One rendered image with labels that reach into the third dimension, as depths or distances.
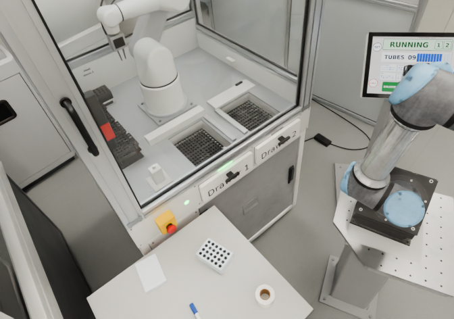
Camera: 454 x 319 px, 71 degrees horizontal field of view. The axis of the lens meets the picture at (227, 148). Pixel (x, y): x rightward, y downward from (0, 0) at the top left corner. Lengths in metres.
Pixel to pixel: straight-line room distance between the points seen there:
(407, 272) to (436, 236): 0.21
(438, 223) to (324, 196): 1.03
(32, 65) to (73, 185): 2.13
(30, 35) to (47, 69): 0.08
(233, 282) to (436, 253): 0.79
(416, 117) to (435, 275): 0.73
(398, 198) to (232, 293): 0.67
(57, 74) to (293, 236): 1.80
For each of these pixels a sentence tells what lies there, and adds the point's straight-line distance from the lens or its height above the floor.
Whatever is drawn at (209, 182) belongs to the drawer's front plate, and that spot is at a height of 0.92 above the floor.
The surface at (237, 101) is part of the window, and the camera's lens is 1.22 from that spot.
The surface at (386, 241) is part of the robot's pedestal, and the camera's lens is 1.45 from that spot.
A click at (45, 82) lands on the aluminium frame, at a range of 0.83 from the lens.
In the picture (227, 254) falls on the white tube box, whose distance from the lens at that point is 1.32.
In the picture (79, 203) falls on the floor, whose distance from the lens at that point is 2.75.
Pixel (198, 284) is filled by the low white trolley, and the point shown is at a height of 0.76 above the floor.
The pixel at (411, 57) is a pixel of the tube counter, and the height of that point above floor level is 1.11.
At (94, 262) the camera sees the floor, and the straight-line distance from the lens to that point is 2.41.
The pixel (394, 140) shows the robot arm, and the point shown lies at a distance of 0.97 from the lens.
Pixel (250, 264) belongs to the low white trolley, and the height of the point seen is 0.76.
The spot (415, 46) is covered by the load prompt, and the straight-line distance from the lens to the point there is 1.79.
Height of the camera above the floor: 1.98
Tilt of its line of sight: 47 degrees down
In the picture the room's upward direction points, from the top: 7 degrees counter-clockwise
